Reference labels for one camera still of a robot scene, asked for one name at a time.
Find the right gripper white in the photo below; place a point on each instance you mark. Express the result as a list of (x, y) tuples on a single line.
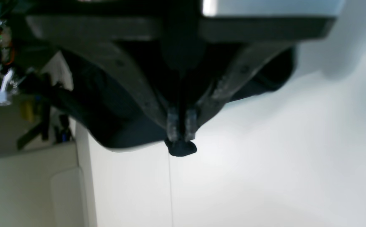
[(9, 85)]

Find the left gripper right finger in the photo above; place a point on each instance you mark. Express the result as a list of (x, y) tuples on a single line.
[(252, 43)]

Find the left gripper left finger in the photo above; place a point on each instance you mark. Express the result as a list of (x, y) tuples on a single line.
[(112, 96)]

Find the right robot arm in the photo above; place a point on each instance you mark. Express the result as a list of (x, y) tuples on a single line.
[(7, 51)]

